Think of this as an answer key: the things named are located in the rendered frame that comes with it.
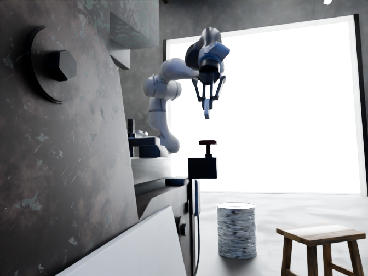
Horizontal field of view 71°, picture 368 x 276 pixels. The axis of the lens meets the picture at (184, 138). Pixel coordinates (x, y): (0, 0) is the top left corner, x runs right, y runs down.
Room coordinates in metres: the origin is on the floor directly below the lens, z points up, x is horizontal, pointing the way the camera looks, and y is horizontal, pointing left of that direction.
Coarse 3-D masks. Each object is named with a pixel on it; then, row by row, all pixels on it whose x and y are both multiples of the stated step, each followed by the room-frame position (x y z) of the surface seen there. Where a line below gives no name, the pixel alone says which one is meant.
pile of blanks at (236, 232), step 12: (228, 216) 1.93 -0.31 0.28; (240, 216) 1.87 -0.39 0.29; (252, 216) 1.91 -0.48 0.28; (228, 228) 1.90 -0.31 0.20; (240, 228) 1.90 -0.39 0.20; (252, 228) 1.91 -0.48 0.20; (228, 240) 1.90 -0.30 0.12; (240, 240) 1.88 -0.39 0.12; (252, 240) 1.90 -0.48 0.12; (228, 252) 1.92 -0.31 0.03; (240, 252) 1.87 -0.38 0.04; (252, 252) 1.90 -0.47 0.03
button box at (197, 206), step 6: (198, 180) 0.97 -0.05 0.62; (198, 186) 0.96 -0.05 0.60; (198, 192) 0.96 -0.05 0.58; (198, 198) 0.95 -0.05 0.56; (198, 204) 0.95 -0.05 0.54; (198, 210) 0.95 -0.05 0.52; (198, 216) 0.97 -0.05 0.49; (198, 222) 0.97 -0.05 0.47; (198, 228) 0.97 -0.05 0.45; (198, 234) 0.96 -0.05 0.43; (198, 240) 0.96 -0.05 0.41; (198, 246) 0.96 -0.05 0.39; (198, 252) 0.95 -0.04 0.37; (198, 258) 0.95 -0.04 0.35; (198, 264) 0.93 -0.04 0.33
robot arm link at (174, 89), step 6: (168, 84) 1.37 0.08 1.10; (174, 84) 1.39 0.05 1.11; (180, 84) 1.41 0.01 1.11; (168, 90) 1.37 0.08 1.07; (174, 90) 1.39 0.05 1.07; (180, 90) 1.41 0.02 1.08; (168, 96) 1.40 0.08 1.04; (174, 96) 1.42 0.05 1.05; (150, 102) 1.46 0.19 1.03; (156, 102) 1.44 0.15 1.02; (162, 102) 1.44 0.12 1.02; (150, 108) 1.46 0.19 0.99; (156, 108) 1.44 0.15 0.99; (162, 108) 1.45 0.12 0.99
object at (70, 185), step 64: (0, 0) 0.21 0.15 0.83; (64, 0) 0.28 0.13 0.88; (0, 64) 0.21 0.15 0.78; (64, 64) 0.26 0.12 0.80; (0, 128) 0.21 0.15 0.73; (64, 128) 0.29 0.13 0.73; (0, 192) 0.21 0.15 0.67; (64, 192) 0.29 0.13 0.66; (128, 192) 0.44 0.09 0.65; (0, 256) 0.22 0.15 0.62; (64, 256) 0.29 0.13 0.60; (192, 256) 0.91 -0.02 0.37
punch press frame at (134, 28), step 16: (80, 0) 0.42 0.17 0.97; (96, 0) 0.47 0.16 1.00; (112, 0) 0.52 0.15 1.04; (128, 0) 0.59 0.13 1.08; (144, 0) 0.69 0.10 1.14; (96, 16) 0.47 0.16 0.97; (112, 16) 0.54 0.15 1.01; (128, 16) 0.59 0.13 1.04; (144, 16) 0.69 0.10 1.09; (112, 32) 0.64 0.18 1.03; (128, 32) 0.65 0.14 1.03; (144, 32) 0.69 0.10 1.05; (144, 192) 0.68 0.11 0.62
